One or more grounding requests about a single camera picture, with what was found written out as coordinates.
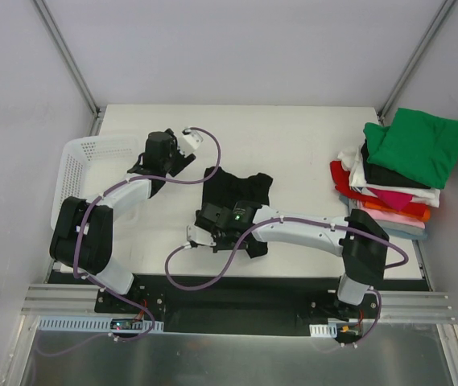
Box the white folded t-shirt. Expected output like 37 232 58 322
336 146 441 210

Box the slotted cable duct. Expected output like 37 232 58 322
39 316 164 335
309 323 337 339

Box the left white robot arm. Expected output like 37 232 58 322
49 128 203 313

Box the left slotted cable duct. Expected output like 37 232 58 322
39 316 164 335

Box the left aluminium corner post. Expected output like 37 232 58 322
31 0 105 136

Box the white plastic basket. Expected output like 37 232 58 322
51 134 142 228

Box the aluminium corner post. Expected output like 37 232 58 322
31 0 105 136
376 0 458 125

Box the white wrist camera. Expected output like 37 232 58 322
186 224 216 248
178 128 203 154

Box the right slotted cable duct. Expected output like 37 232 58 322
309 323 337 339

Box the grey folded t-shirt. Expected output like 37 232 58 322
382 223 427 240

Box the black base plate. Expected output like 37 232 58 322
94 274 378 336

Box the magenta folded t-shirt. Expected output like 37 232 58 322
369 188 413 211

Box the aluminium rail frame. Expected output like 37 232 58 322
21 280 456 324

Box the light blue folded t-shirt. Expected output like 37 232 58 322
339 195 427 240

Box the right aluminium corner post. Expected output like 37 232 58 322
376 0 458 125

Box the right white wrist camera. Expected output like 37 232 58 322
186 224 216 248

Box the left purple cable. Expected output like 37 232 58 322
35 126 223 355

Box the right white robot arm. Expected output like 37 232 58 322
186 201 390 318

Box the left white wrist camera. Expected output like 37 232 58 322
178 128 203 154

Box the green folded t-shirt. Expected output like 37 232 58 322
364 108 458 190

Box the orange folded t-shirt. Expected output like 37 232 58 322
364 202 431 222

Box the black folded t-shirt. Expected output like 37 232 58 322
361 142 430 189

